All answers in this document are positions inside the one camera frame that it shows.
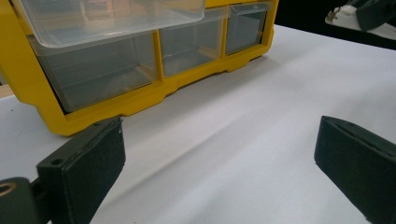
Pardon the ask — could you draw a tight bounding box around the black curtain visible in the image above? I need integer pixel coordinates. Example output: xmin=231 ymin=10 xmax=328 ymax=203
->
xmin=275 ymin=0 xmax=396 ymax=51

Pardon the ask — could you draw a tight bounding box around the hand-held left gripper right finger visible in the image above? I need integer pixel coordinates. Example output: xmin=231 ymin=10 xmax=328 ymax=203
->
xmin=313 ymin=115 xmax=396 ymax=224

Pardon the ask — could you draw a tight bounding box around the clear plastic drawer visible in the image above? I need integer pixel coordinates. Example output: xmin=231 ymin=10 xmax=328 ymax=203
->
xmin=11 ymin=0 xmax=207 ymax=50

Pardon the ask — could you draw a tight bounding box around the yellow black organizer cabinet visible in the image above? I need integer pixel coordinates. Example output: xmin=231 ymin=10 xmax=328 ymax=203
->
xmin=0 ymin=0 xmax=280 ymax=137

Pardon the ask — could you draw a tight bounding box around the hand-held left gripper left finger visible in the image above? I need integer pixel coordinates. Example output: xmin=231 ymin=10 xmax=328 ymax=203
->
xmin=35 ymin=116 xmax=127 ymax=224

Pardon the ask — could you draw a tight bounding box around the grid of clear drawers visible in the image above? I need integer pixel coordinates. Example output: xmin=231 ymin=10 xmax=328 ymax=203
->
xmin=27 ymin=2 xmax=273 ymax=114

